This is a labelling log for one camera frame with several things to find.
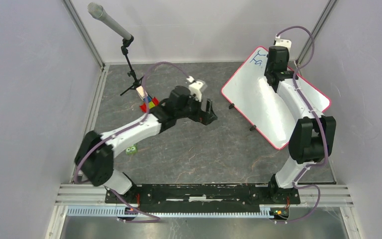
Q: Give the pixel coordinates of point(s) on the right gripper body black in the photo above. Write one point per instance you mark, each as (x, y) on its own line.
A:
(267, 70)

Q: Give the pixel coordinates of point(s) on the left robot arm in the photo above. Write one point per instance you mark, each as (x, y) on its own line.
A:
(96, 154)

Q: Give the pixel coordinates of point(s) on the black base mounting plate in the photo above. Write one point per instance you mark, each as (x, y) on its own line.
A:
(208, 198)

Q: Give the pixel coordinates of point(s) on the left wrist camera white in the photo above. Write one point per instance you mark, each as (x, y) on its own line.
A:
(196, 88)

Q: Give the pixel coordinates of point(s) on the pink framed whiteboard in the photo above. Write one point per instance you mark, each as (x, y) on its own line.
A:
(272, 110)

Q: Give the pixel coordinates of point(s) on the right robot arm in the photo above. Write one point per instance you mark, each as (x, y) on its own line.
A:
(312, 138)

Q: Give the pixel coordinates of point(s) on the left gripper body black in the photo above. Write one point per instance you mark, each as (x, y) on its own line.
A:
(193, 110)

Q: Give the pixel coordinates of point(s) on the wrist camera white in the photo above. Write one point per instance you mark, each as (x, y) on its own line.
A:
(282, 42)
(196, 88)

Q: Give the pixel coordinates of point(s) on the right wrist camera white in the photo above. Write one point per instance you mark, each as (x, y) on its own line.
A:
(282, 42)

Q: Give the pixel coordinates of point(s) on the green number block toy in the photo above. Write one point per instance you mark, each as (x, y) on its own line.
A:
(131, 150)

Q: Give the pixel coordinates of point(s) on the red plate with blocks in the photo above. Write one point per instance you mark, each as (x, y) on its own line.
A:
(148, 101)

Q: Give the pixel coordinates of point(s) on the grey microphone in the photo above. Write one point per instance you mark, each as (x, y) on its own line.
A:
(98, 12)

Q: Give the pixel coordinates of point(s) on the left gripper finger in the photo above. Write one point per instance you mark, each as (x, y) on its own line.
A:
(209, 107)
(209, 118)

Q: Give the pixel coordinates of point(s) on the black microphone stand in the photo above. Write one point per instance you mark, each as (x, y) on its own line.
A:
(124, 49)

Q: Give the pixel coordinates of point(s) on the white slotted cable duct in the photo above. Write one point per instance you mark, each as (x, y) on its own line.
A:
(126, 212)

